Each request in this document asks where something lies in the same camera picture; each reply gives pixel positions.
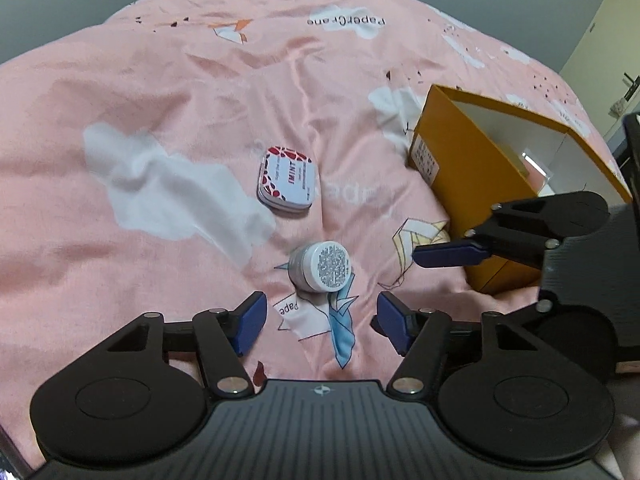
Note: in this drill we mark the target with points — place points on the white round jar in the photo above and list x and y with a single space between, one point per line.
324 265

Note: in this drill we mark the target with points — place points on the pale yellow door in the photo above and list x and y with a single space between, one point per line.
605 25

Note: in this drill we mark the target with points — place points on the white red patterned tin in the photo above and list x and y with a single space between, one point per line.
289 182

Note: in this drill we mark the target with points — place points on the orange cardboard box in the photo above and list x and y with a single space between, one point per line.
465 160

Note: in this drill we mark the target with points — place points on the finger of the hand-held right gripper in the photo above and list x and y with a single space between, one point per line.
450 254

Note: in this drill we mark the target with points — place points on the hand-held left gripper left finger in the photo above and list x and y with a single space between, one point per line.
252 320

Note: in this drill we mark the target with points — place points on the pink printed blanket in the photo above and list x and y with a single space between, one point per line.
150 110

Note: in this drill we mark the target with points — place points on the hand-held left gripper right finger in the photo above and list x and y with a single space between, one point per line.
392 320

